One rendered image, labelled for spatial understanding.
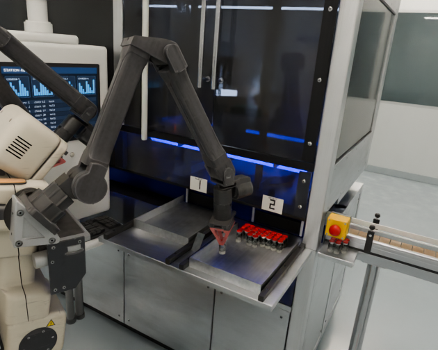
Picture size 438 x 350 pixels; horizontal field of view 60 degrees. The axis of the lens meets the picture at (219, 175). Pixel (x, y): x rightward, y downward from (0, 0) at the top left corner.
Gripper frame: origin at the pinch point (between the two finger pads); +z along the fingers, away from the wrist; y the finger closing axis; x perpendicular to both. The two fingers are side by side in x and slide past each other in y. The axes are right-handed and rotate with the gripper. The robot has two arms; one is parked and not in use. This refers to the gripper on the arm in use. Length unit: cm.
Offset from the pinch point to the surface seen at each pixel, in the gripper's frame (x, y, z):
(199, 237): 10.9, 8.1, 5.6
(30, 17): 81, 22, -67
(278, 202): -13.6, 28.9, -2.5
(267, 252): -12.6, 15.2, 11.6
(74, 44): 71, 32, -58
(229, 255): -0.2, 7.6, 10.4
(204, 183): 19.2, 36.1, -2.8
